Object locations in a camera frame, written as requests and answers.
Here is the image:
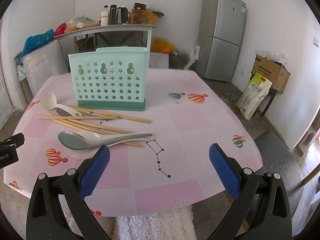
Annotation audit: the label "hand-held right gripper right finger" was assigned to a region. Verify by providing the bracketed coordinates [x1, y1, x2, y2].
[209, 143, 293, 240]

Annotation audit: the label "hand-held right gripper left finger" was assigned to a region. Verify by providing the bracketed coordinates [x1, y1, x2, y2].
[26, 145, 111, 240]

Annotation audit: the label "large metal spoon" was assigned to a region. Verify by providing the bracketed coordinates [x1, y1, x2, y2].
[58, 131, 153, 151]

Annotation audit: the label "pile of wooden chopsticks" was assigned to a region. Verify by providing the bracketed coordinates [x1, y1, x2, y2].
[36, 105, 152, 148]

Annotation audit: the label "white round ladle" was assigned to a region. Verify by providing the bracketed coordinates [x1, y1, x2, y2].
[40, 92, 83, 117]

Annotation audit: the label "small metal spoon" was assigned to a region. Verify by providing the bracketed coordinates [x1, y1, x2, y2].
[56, 107, 118, 117]

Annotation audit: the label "mint green utensil holder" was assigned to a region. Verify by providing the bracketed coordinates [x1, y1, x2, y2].
[68, 47, 150, 112]

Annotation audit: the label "pink printed tablecloth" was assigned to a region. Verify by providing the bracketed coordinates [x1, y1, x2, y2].
[2, 69, 263, 217]

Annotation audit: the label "white and yellow rice bag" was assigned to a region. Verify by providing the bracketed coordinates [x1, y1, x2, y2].
[237, 72, 273, 121]

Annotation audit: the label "white fluffy cloth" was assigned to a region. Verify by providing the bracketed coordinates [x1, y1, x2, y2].
[62, 204, 198, 240]

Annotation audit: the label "small wooden stool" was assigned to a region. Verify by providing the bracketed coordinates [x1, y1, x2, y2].
[260, 87, 278, 117]

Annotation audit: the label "grey quilted storage bag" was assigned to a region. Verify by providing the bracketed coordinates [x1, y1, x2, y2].
[22, 40, 70, 98]

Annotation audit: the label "brown cardboard box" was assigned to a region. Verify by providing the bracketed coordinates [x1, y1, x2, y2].
[251, 54, 291, 94]

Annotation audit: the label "blue plastic bag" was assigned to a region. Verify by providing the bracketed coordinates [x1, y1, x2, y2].
[19, 29, 55, 58]

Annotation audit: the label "white flat box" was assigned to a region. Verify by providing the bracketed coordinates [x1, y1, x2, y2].
[149, 52, 170, 69]

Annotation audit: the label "grey refrigerator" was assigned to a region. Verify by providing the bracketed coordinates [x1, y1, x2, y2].
[195, 0, 247, 83]

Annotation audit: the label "red plastic bag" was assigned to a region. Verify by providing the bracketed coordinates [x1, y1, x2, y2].
[53, 23, 67, 36]

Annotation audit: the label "orange yellow plastic bag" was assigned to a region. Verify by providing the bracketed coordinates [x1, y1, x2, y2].
[150, 37, 176, 55]

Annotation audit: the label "grey side table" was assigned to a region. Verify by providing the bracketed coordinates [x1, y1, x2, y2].
[53, 23, 156, 68]

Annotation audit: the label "clear bag of snacks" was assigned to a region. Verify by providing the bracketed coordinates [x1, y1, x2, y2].
[64, 16, 101, 33]

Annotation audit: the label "white plastic bottle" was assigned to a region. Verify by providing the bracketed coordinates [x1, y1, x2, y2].
[100, 5, 110, 26]

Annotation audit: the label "black thermos bottle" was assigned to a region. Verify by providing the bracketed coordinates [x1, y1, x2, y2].
[109, 4, 118, 26]

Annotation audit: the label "black electric kettle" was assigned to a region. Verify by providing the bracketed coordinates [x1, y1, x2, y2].
[116, 5, 129, 25]

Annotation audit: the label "colourful snack boxes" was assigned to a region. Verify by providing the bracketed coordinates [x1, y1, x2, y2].
[130, 3, 148, 24]

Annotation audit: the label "yellow snack bag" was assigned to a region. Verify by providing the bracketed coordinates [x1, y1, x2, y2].
[147, 9, 165, 26]

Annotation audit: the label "wooden door frame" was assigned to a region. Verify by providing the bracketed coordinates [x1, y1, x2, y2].
[291, 114, 320, 157]

